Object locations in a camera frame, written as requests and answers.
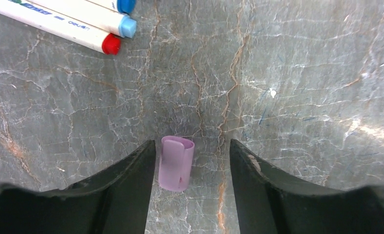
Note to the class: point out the red capped white marker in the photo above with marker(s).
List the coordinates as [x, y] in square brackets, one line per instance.
[61, 25]

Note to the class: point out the light blue capped marker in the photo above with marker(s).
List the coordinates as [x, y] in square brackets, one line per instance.
[106, 19]

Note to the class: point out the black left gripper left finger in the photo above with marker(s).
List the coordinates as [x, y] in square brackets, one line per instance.
[112, 201]

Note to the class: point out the blue capped white marker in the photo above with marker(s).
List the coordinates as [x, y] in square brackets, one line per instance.
[121, 6]

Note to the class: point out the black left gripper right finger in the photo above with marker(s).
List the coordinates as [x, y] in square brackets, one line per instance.
[272, 201]

